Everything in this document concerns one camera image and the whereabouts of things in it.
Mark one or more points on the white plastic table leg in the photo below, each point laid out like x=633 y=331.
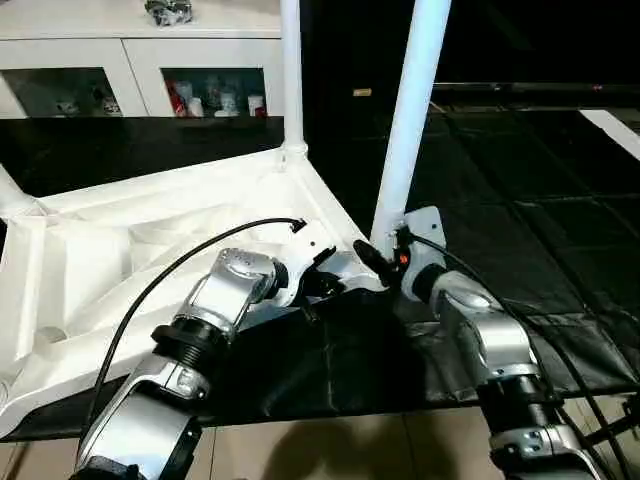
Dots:
x=12 y=195
x=412 y=110
x=292 y=70

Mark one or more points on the white plastic table top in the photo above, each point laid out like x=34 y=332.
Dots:
x=120 y=240

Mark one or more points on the black work mat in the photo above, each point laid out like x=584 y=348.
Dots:
x=520 y=250

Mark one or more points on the small tan label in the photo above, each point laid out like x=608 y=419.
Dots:
x=362 y=92

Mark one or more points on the red bottle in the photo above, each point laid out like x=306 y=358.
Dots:
x=177 y=98

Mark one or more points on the black stand legs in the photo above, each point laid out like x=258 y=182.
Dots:
x=610 y=432

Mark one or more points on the small silver ornament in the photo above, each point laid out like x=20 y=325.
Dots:
x=168 y=10

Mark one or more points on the white glass-door cabinet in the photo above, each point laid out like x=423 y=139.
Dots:
x=100 y=40

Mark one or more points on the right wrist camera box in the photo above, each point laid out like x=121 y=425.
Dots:
x=425 y=232

